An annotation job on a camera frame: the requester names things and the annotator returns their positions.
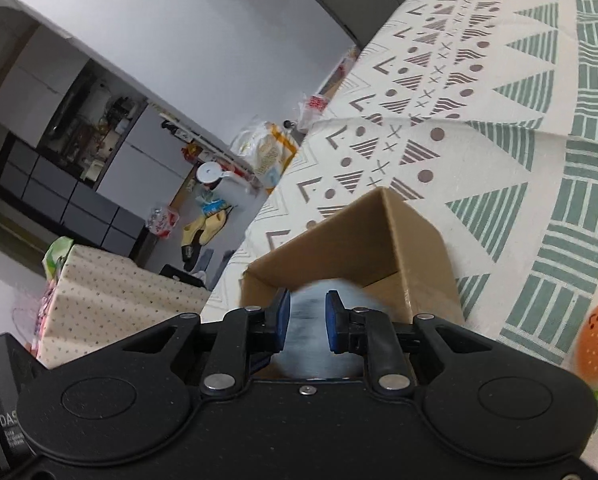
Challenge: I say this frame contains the yellow slippers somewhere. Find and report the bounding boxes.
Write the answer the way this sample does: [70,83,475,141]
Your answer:
[181,209,227,246]

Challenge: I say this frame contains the white electric kettle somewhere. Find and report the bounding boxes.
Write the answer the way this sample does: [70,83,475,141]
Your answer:
[195,162,227,186]

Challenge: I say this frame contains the brown cardboard box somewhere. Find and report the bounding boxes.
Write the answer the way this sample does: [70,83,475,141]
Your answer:
[238,186,466,380]

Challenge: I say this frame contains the yellow white snack bag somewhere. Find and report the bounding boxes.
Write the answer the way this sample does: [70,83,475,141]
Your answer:
[229,118,299,194]

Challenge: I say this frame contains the grey pink plush toy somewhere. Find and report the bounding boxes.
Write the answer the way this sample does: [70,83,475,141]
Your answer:
[273,280,369,379]

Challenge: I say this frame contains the white red plastic bag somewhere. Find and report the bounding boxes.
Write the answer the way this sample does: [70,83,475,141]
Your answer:
[296,94,328,131]

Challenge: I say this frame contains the patterned white blanket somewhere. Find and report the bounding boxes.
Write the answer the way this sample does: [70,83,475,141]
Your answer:
[198,0,598,436]

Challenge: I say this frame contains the polka dot beige cloth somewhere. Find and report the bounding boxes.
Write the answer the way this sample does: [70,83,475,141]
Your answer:
[31,245,210,368]

